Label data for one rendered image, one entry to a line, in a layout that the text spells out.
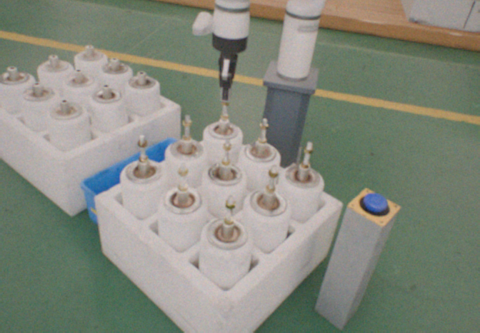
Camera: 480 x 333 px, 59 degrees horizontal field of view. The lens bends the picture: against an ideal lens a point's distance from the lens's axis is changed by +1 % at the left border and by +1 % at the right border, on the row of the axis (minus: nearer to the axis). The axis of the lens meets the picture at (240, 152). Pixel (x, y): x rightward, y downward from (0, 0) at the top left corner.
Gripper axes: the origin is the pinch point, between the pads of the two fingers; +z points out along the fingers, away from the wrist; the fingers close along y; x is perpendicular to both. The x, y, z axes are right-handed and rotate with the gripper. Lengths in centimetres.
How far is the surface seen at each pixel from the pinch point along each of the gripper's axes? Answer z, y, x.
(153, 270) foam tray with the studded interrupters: 24.2, -32.5, 8.8
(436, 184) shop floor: 36, 23, -67
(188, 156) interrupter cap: 10.2, -12.1, 6.0
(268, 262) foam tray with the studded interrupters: 17.6, -32.3, -13.4
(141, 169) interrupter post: 8.9, -20.2, 14.1
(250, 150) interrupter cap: 10.3, -6.9, -7.2
